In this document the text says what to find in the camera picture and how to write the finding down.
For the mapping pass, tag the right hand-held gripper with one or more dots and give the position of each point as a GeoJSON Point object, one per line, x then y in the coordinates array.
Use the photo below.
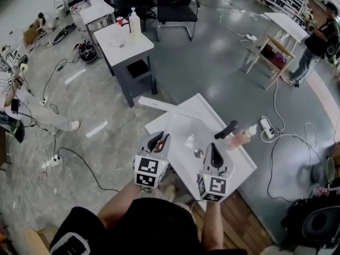
{"type": "Point", "coordinates": [216, 185]}

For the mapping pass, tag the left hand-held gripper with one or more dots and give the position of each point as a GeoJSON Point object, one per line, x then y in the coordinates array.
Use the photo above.
{"type": "Point", "coordinates": [148, 166]}

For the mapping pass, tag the person's right forearm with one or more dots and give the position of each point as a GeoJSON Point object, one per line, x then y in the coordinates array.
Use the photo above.
{"type": "Point", "coordinates": [212, 227]}

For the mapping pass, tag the person's left forearm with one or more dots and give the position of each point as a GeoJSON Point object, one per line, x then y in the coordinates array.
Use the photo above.
{"type": "Point", "coordinates": [119, 206]}

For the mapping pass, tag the metal sink drain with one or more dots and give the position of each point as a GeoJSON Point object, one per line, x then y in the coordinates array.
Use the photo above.
{"type": "Point", "coordinates": [198, 153]}

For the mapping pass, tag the pink soap bottle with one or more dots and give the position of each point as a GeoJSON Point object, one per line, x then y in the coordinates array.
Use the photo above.
{"type": "Point", "coordinates": [236, 140]}

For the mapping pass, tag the black faucet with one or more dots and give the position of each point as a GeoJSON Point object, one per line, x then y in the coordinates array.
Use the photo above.
{"type": "Point", "coordinates": [225, 130]}

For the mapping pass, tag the long white bar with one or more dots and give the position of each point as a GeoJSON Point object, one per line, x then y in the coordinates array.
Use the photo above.
{"type": "Point", "coordinates": [159, 104]}

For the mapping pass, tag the beige squeeze bottle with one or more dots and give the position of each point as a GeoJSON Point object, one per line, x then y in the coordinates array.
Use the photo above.
{"type": "Point", "coordinates": [249, 133]}

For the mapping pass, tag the person's beige shoe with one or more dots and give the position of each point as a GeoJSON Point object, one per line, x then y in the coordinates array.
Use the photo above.
{"type": "Point", "coordinates": [170, 192]}

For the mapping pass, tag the white power strip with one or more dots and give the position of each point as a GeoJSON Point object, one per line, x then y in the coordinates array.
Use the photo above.
{"type": "Point", "coordinates": [267, 127]}
{"type": "Point", "coordinates": [56, 160]}
{"type": "Point", "coordinates": [43, 101]}
{"type": "Point", "coordinates": [251, 36]}

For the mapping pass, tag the wooden platform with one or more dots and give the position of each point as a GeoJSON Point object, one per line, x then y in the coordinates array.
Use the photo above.
{"type": "Point", "coordinates": [239, 230]}

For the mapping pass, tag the person's black shirt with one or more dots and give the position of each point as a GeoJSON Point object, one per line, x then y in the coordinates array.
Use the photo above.
{"type": "Point", "coordinates": [154, 227]}

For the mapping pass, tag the grey table with white top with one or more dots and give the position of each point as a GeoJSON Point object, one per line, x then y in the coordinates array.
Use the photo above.
{"type": "Point", "coordinates": [125, 44]}

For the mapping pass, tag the metal bucket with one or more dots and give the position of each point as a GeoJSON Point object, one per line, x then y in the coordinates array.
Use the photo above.
{"type": "Point", "coordinates": [324, 170]}

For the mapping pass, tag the clear glass bowl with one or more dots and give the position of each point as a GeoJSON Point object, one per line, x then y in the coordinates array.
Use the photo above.
{"type": "Point", "coordinates": [117, 40]}

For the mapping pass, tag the black basket of tools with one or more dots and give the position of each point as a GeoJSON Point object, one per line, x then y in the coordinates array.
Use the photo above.
{"type": "Point", "coordinates": [87, 54]}

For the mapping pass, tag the white pump bottle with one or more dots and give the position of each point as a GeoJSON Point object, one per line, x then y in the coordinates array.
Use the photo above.
{"type": "Point", "coordinates": [134, 25]}

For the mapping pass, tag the red cup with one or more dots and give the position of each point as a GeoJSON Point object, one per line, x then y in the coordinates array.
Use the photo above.
{"type": "Point", "coordinates": [120, 20]}

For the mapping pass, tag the white wooden shelf table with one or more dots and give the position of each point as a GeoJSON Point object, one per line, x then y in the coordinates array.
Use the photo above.
{"type": "Point", "coordinates": [279, 44]}

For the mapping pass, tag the black office chair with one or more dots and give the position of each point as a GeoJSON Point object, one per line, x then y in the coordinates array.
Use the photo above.
{"type": "Point", "coordinates": [176, 12]}

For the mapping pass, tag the small white table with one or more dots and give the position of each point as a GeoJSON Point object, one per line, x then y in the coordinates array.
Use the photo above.
{"type": "Point", "coordinates": [97, 12]}

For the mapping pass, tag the wooden stool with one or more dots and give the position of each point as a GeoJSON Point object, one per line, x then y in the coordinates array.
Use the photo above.
{"type": "Point", "coordinates": [34, 238]}

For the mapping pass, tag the cardboard box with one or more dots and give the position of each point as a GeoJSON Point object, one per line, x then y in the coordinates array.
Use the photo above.
{"type": "Point", "coordinates": [30, 34]}

